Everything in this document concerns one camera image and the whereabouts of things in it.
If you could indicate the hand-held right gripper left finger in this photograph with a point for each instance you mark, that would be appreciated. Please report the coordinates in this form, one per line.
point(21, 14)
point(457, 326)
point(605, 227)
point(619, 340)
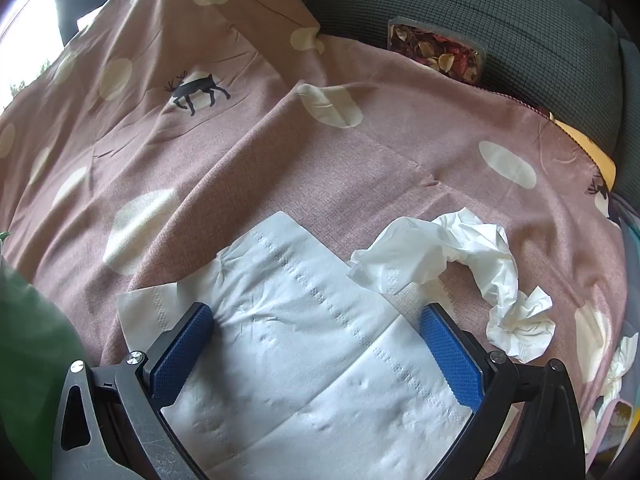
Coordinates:
point(182, 350)

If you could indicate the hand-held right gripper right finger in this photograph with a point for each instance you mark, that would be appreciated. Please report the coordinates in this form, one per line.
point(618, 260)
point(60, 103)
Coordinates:
point(450, 355)

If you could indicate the green bowl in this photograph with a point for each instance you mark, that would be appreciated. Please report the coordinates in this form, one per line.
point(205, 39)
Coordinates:
point(30, 360)

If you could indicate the flat white tissue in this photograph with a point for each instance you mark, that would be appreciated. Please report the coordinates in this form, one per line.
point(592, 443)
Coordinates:
point(300, 360)

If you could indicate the small crumpled white tissue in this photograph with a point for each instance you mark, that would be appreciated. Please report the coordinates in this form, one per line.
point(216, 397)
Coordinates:
point(622, 360)

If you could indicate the pastel patterned fabric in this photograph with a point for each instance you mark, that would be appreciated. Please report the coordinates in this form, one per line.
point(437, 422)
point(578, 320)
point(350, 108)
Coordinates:
point(627, 415)

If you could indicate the pink dotted deer print cloth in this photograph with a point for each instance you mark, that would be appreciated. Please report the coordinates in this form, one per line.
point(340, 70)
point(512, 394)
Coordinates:
point(250, 160)

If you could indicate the yellow cloth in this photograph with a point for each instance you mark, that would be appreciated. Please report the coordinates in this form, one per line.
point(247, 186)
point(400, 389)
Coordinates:
point(595, 152)

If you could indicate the clear box of dried petals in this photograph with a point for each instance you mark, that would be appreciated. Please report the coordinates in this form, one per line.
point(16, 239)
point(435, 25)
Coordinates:
point(435, 50)

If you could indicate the black framed window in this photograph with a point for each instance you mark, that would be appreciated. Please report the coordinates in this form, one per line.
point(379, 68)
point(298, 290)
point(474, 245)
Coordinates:
point(30, 35)

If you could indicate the dark grey-green cushion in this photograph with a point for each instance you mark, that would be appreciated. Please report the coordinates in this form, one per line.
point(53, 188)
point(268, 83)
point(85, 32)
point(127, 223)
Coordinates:
point(475, 0)

